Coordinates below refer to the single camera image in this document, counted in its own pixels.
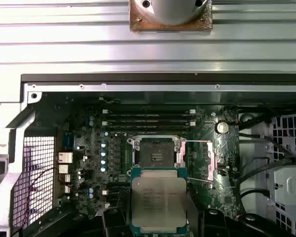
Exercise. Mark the green motherboard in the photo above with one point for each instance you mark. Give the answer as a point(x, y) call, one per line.
point(224, 192)

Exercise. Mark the blue serial port connector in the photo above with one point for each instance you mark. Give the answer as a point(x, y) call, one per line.
point(70, 142)

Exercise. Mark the silver socket cover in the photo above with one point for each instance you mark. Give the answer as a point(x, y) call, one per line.
point(212, 160)

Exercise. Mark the silver disk bay cage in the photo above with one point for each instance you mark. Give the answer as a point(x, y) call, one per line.
point(291, 182)

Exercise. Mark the silver coin battery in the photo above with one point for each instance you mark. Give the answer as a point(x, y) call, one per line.
point(222, 127)

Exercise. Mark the silver port housing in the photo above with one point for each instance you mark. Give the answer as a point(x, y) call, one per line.
point(65, 157)

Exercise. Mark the silver CPU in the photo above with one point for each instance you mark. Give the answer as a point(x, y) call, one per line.
point(159, 197)

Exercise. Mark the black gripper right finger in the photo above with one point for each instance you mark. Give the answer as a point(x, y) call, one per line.
point(219, 225)

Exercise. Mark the brown square base plate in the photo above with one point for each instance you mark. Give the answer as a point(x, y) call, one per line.
point(138, 24)

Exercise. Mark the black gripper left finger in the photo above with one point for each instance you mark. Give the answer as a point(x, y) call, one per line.
point(116, 222)

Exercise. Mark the blue-top capacitor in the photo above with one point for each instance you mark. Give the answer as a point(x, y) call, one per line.
point(103, 162)
point(103, 153)
point(103, 144)

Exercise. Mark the black RAM slot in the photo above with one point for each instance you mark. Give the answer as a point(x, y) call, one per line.
point(148, 117)
point(148, 128)
point(148, 111)
point(148, 123)

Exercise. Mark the CPU socket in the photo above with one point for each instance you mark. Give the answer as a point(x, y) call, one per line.
point(153, 148)

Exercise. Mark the black PC case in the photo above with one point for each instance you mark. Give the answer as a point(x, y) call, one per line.
point(162, 82)

